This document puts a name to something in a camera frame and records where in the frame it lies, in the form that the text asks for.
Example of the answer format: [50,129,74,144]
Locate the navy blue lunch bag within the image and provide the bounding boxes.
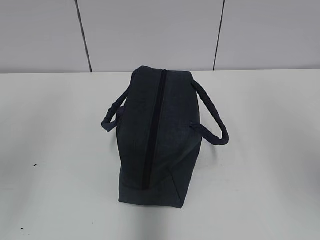
[101,66,229,209]

